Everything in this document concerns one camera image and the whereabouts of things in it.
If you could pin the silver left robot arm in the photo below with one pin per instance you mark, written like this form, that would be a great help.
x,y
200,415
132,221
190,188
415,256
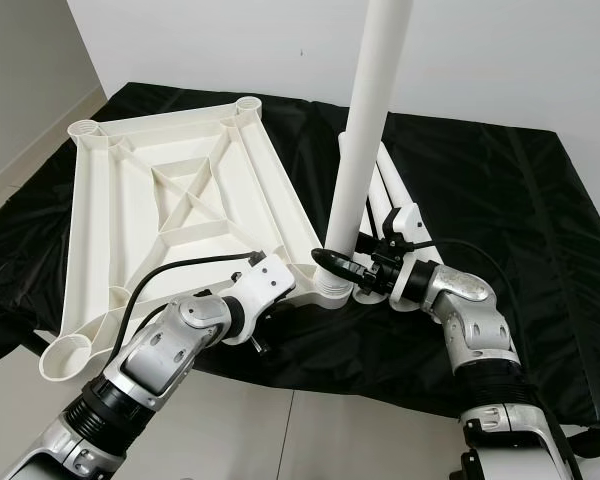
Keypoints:
x,y
170,350

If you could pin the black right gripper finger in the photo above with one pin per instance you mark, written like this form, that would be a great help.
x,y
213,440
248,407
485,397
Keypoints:
x,y
335,265

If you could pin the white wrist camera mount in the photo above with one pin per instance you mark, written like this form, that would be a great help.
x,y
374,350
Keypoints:
x,y
265,287
408,220

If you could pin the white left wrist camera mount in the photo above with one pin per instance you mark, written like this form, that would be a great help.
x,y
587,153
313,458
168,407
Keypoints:
x,y
265,287

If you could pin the white plastic children table top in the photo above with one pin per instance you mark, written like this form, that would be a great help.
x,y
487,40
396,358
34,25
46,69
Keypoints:
x,y
120,220

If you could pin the black cloth table cover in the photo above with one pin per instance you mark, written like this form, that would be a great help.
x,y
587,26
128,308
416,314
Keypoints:
x,y
540,220

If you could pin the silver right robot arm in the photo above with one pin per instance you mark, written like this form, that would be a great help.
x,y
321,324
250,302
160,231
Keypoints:
x,y
475,315

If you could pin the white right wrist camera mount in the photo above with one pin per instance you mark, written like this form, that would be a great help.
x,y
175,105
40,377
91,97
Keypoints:
x,y
408,220

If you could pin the white plastic table leg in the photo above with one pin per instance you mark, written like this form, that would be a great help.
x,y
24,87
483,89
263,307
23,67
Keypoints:
x,y
378,215
344,165
400,200
370,110

